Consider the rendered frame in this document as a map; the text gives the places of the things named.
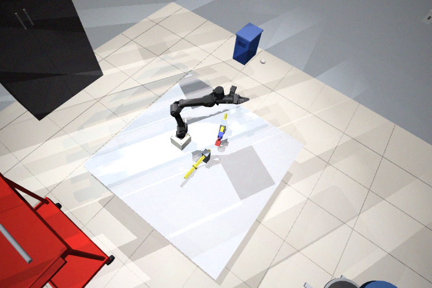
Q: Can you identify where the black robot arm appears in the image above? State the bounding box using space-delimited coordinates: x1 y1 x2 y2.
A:
170 85 237 140

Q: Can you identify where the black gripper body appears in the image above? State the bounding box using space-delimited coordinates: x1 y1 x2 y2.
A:
224 94 238 105

